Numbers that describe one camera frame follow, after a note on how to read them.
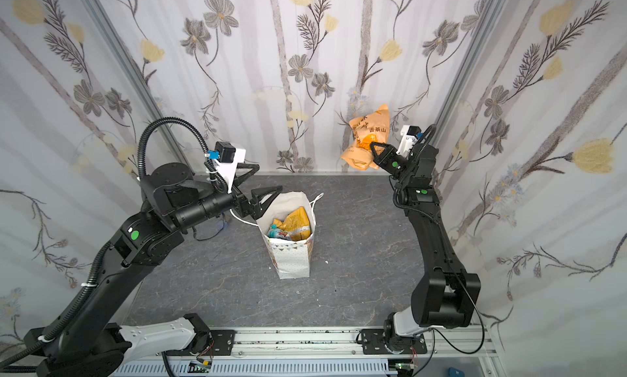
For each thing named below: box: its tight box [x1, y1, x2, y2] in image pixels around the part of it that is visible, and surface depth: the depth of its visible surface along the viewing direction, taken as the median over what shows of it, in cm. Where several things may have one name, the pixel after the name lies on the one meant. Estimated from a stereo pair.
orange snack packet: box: [340, 104, 390, 171], surface depth 75 cm
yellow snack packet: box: [272, 206, 312, 241], surface depth 88 cm
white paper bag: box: [230, 191, 325, 280], surface depth 75 cm
